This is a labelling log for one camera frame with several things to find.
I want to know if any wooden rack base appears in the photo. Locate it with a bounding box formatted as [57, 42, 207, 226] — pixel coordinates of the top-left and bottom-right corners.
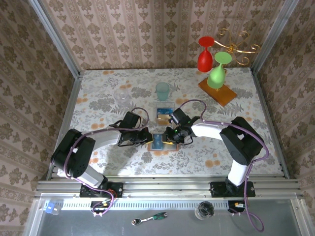
[198, 77, 238, 107]

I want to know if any teal plastic cup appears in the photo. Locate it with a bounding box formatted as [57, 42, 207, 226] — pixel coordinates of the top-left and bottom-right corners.
[155, 82, 171, 101]

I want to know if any grey metal shelf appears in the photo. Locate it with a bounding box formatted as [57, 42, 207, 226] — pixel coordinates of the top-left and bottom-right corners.
[24, 194, 308, 236]

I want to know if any blue white plastic part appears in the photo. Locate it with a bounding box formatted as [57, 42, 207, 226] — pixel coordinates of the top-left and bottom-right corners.
[45, 203, 62, 216]

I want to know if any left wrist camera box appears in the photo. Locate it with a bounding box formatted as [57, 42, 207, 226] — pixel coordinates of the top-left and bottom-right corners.
[122, 112, 141, 130]

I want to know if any brown card holder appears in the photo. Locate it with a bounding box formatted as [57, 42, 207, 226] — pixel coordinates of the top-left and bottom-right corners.
[147, 134, 180, 152]

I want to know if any green handled ratchet wrench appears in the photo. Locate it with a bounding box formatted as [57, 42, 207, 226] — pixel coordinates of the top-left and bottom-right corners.
[131, 212, 169, 226]

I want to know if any clear glass jar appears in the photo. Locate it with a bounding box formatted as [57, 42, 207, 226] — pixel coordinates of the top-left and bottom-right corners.
[194, 201, 215, 220]

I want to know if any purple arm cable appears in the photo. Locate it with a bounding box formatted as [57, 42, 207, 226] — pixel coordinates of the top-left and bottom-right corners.
[63, 107, 150, 218]
[181, 99, 270, 233]

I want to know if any gold credit card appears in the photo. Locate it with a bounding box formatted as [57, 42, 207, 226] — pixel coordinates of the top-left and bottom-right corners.
[157, 114, 172, 124]

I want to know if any clear acrylic card box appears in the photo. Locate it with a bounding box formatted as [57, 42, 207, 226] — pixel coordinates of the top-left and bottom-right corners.
[154, 100, 175, 126]

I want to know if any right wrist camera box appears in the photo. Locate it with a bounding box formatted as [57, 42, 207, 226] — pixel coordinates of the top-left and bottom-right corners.
[169, 109, 189, 123]

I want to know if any white perforated cable duct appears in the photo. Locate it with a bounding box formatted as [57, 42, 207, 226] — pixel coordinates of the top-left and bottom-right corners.
[61, 200, 231, 211]

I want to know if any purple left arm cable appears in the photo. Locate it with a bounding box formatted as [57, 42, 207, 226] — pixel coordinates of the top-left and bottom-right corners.
[63, 107, 150, 218]

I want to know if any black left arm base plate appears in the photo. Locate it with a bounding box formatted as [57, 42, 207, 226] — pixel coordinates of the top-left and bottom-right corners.
[80, 182, 124, 199]

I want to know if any green wine glass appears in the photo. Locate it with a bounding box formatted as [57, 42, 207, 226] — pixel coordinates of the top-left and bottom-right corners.
[206, 51, 233, 89]

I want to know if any aluminium front frame rail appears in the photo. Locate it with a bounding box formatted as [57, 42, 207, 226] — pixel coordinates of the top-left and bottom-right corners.
[34, 176, 306, 199]

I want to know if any gold wire glass rack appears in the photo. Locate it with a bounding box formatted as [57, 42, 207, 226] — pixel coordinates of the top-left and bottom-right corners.
[213, 28, 261, 66]

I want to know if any red wine glass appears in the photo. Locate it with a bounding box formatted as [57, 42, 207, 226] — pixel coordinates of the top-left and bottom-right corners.
[197, 36, 215, 73]

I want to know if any floral tablecloth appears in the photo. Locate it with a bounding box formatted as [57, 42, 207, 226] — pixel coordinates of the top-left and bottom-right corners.
[58, 68, 283, 177]

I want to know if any aluminium frame post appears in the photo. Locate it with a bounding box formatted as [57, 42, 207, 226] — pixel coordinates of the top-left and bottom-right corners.
[28, 0, 82, 78]
[251, 0, 300, 74]

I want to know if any blue credit card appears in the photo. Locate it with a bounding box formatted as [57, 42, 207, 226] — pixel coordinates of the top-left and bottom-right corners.
[157, 107, 175, 116]
[152, 134, 164, 150]

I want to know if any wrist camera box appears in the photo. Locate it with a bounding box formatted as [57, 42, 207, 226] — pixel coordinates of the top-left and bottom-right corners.
[122, 112, 141, 130]
[169, 109, 189, 123]

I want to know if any clear glass tumbler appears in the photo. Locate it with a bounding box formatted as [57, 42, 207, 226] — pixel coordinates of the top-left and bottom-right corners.
[113, 88, 130, 108]

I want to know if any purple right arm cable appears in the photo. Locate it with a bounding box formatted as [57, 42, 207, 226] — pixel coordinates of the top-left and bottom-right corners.
[181, 99, 270, 233]

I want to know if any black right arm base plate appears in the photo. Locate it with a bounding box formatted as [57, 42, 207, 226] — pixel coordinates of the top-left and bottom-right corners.
[210, 181, 256, 198]

